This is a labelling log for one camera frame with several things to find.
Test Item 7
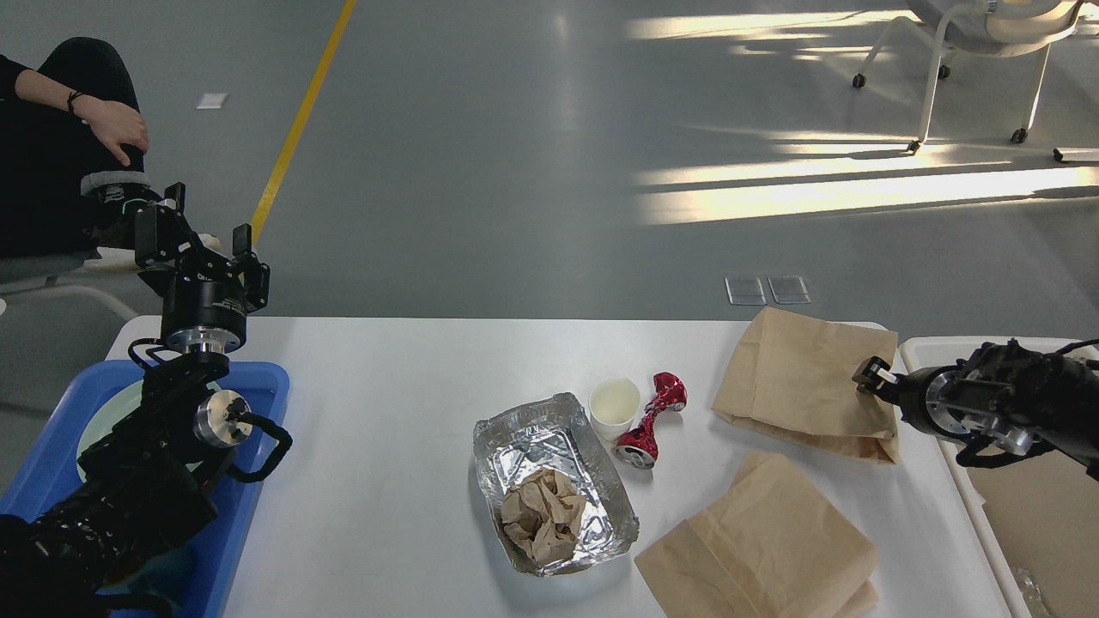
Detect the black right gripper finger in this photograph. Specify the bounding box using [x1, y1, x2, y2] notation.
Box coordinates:
[852, 355, 900, 404]

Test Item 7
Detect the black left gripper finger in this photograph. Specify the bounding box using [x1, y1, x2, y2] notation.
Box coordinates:
[134, 181, 225, 282]
[225, 223, 270, 313]

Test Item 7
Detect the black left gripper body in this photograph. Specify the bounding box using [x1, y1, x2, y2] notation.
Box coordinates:
[160, 275, 247, 354]

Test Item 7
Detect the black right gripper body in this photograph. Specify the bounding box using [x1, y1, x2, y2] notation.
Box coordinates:
[895, 367, 967, 439]

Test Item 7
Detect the brown paper bag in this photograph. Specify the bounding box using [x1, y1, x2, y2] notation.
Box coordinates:
[635, 452, 878, 617]
[711, 306, 900, 465]

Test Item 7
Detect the light green plate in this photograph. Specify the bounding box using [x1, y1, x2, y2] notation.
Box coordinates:
[75, 379, 143, 482]

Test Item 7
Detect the seated person's forearm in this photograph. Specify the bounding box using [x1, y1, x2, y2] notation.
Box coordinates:
[13, 70, 80, 115]

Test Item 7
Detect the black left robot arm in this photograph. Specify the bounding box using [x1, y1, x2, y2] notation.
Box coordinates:
[3, 183, 292, 617]

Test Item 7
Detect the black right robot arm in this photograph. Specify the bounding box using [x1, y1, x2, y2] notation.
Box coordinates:
[852, 339, 1098, 481]

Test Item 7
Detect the seated person's hand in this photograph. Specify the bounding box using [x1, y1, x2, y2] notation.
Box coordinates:
[71, 93, 149, 167]

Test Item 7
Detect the black and white shoe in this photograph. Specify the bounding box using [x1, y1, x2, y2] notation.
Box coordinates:
[82, 172, 222, 274]

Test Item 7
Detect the seated person's black trousers leg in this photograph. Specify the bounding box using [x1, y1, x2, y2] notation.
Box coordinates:
[1, 38, 153, 258]

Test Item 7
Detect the white plastic bin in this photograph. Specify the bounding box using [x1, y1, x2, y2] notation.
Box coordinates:
[898, 336, 1099, 618]

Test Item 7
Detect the crushed red soda can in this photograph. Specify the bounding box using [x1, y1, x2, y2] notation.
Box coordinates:
[615, 372, 689, 470]

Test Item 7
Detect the small white paper cup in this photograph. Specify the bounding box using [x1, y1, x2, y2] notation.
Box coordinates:
[588, 377, 641, 442]

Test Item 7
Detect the blue plastic tray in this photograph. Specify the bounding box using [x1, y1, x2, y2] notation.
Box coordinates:
[3, 360, 290, 617]

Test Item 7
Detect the aluminium foil tray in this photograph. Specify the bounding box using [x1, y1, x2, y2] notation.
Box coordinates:
[471, 391, 640, 578]

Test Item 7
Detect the crumpled brown paper in tray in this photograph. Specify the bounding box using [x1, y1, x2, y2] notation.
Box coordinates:
[500, 470, 588, 567]

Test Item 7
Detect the white chair on castors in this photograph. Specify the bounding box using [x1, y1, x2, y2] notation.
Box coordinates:
[852, 1, 1084, 154]

